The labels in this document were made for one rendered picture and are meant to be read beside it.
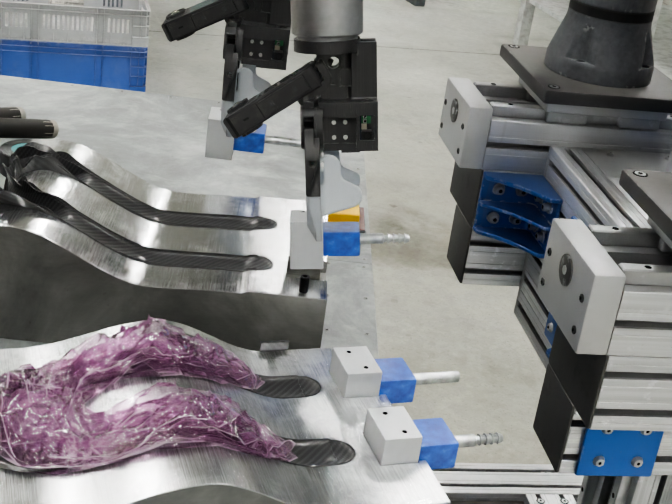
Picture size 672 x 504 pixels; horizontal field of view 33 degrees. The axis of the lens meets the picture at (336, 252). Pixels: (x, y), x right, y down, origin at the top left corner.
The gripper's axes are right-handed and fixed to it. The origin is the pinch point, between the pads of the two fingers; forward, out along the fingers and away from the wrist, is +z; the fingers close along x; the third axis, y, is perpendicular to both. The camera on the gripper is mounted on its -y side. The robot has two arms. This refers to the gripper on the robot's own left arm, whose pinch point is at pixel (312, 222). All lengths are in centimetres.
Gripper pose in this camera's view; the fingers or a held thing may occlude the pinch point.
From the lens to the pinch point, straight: 124.4
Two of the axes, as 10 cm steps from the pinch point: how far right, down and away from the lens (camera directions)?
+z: 0.2, 9.5, 3.0
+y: 10.0, -0.2, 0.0
